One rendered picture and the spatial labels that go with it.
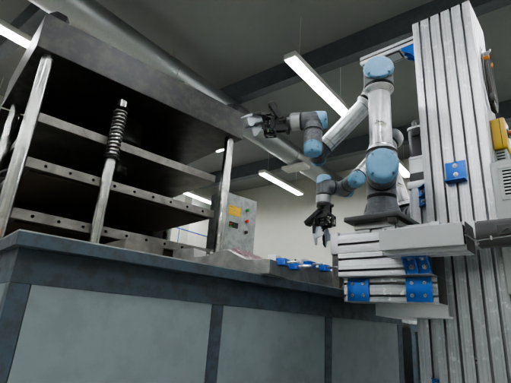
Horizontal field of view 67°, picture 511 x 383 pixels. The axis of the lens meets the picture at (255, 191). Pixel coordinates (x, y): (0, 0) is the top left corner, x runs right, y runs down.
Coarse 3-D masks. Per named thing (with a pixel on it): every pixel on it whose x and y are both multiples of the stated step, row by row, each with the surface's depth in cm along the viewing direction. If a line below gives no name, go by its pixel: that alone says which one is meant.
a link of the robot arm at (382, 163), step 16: (368, 64) 157; (384, 64) 155; (368, 80) 157; (384, 80) 154; (368, 96) 158; (384, 96) 153; (384, 112) 151; (384, 128) 148; (384, 144) 145; (368, 160) 143; (384, 160) 142; (368, 176) 147; (384, 176) 141
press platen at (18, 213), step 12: (12, 216) 174; (24, 216) 178; (36, 216) 181; (48, 216) 184; (60, 228) 189; (72, 228) 191; (84, 228) 194; (108, 228) 202; (144, 240) 215; (156, 240) 219; (168, 240) 225
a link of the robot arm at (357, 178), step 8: (392, 128) 205; (392, 136) 199; (400, 136) 201; (400, 144) 202; (360, 168) 190; (352, 176) 184; (360, 176) 185; (344, 184) 191; (352, 184) 186; (360, 184) 184
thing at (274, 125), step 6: (270, 114) 166; (288, 114) 164; (264, 120) 166; (270, 120) 166; (276, 120) 166; (282, 120) 165; (288, 120) 162; (264, 126) 164; (270, 126) 164; (276, 126) 164; (282, 126) 163; (288, 126) 163; (264, 132) 167; (270, 132) 167; (276, 132) 165; (282, 132) 164; (288, 132) 164
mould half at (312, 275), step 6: (300, 270) 175; (306, 270) 178; (312, 270) 181; (318, 270) 183; (300, 276) 175; (306, 276) 177; (312, 276) 180; (318, 276) 183; (324, 276) 186; (330, 276) 189; (312, 282) 179; (318, 282) 182; (324, 282) 185; (330, 282) 188
